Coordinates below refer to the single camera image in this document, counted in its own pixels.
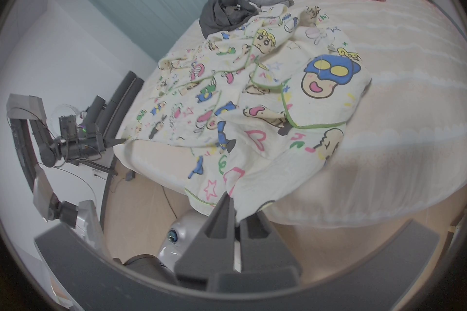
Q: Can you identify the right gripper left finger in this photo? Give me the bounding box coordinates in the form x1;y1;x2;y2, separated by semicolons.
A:
174;190;236;290

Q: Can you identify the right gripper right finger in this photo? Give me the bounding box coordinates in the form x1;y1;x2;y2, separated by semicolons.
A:
239;210;303;278

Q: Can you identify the white printed pyjama top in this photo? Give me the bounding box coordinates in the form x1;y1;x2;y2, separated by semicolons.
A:
120;5;373;224

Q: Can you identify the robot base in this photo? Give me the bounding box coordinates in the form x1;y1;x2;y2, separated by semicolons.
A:
157;209;242;274

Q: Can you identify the bed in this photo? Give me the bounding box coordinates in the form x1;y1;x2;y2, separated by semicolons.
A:
113;0;467;230

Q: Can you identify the black chest of drawers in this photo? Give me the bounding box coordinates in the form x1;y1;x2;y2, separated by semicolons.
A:
78;71;144;230

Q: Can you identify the black garment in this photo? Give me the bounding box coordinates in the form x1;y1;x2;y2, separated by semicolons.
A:
199;0;318;38

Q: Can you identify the black cable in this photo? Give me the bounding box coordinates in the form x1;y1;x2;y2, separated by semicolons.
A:
161;185;180;217

